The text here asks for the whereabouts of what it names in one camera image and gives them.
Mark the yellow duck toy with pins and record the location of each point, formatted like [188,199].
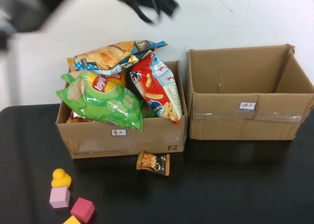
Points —
[60,178]

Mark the orange potato chip bag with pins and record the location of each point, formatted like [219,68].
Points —
[117,80]

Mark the light pink foam cube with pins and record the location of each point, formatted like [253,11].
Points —
[59,198]

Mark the magenta foam cube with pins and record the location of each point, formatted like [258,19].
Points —
[82,209]

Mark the blue ridged chip bag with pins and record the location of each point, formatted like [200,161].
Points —
[105,55]

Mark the white label with red writing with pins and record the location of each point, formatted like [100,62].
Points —
[119,132]
[247,106]

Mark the red shrimp stick bag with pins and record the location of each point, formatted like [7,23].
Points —
[152,86]

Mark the small black orange snack packet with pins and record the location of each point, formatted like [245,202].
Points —
[157,164]

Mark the barbecue print snack bag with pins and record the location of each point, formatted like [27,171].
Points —
[76,119]

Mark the yellow foam cube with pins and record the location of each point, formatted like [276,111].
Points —
[72,221]

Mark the large plain cardboard box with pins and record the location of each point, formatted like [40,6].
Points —
[220,126]

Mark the green Lay's chip bag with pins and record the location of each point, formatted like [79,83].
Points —
[105,104]

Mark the cardboard box with F2 print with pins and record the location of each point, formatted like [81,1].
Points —
[98,141]

